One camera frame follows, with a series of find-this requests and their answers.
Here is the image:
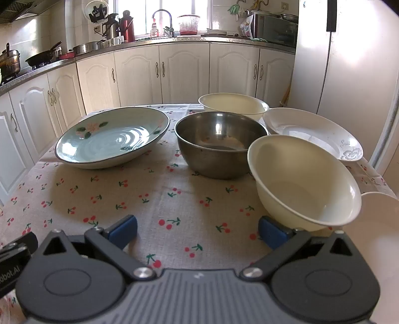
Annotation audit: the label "cream kitchen cabinets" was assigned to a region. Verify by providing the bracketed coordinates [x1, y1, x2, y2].
[0, 42, 295, 206]

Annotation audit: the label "red thermos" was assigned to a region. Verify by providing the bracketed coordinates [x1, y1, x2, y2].
[120, 10, 136, 42]

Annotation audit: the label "stainless steel bowl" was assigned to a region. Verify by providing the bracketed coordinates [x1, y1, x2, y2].
[174, 111, 269, 179]

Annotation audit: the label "green floral plate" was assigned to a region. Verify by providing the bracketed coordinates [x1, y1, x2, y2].
[55, 106, 170, 169]

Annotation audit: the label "grey kitchen countertop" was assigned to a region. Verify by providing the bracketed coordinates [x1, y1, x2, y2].
[0, 35, 297, 95]

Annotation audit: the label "silver refrigerator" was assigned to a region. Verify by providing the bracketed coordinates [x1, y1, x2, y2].
[285, 0, 399, 200]

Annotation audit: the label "red plastic basket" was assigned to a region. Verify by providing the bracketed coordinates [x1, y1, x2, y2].
[178, 14, 200, 35]

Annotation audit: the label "lidded steel pot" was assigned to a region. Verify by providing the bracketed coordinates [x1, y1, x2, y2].
[0, 43, 21, 77]

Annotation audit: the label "black microwave oven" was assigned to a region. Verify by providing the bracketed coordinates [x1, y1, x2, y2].
[254, 14, 298, 47]

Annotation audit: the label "steel basin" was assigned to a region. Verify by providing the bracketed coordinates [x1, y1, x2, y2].
[72, 40, 106, 55]

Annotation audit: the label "wooden broom stick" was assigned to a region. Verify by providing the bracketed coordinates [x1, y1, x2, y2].
[279, 84, 292, 106]

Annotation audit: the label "range hood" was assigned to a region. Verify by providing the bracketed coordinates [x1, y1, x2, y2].
[0, 0, 50, 22]

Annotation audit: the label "small cream bowl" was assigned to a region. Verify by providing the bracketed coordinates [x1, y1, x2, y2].
[198, 93, 269, 123]

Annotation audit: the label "black refrigerator handle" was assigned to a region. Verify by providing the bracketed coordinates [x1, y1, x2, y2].
[326, 0, 337, 32]

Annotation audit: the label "chrome kitchen faucet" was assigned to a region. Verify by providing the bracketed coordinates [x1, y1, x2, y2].
[152, 9, 175, 37]

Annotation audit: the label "plain white plate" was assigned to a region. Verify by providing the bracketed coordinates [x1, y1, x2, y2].
[338, 191, 399, 271]

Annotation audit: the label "steel thermos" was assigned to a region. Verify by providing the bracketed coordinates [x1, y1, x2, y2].
[102, 13, 120, 40]

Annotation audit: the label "printed plastic bag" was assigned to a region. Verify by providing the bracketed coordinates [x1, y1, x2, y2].
[239, 15, 258, 39]

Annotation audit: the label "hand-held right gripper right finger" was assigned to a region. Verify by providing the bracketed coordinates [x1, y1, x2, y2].
[242, 216, 357, 282]

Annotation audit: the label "large flared cream bowl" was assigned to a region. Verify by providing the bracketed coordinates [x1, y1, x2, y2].
[247, 135, 363, 233]

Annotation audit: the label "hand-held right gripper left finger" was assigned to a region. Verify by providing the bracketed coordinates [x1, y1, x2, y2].
[37, 214, 157, 282]

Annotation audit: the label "cherry print tablecloth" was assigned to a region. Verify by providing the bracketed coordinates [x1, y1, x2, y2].
[0, 103, 394, 324]

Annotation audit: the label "kitchen window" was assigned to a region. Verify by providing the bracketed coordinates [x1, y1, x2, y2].
[112, 0, 240, 36]

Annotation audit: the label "black frying pan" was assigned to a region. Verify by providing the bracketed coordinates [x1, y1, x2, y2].
[25, 41, 63, 67]

